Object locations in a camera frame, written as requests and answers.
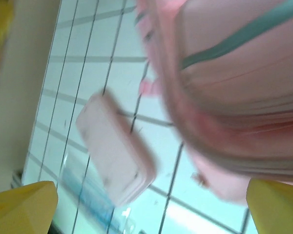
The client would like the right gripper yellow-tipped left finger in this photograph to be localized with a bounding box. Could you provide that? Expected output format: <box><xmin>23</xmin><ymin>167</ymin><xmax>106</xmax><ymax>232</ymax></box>
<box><xmin>0</xmin><ymin>180</ymin><xmax>59</xmax><ymax>234</ymax></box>

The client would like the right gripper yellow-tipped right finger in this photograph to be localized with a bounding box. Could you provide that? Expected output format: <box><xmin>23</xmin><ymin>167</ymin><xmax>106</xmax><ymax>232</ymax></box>
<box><xmin>246</xmin><ymin>178</ymin><xmax>293</xmax><ymax>234</ymax></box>

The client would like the clear plastic ruler pouch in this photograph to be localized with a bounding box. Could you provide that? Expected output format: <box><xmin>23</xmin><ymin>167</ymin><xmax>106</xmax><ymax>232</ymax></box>
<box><xmin>60</xmin><ymin>151</ymin><xmax>142</xmax><ymax>234</ymax></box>

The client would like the pink pencil case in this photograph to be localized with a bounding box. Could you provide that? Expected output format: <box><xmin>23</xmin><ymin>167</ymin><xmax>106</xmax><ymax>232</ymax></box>
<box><xmin>75</xmin><ymin>93</ymin><xmax>160</xmax><ymax>207</ymax></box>

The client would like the pink backpack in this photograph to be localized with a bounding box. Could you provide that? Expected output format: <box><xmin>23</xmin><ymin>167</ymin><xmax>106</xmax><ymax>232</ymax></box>
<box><xmin>134</xmin><ymin>0</ymin><xmax>293</xmax><ymax>208</ymax></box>

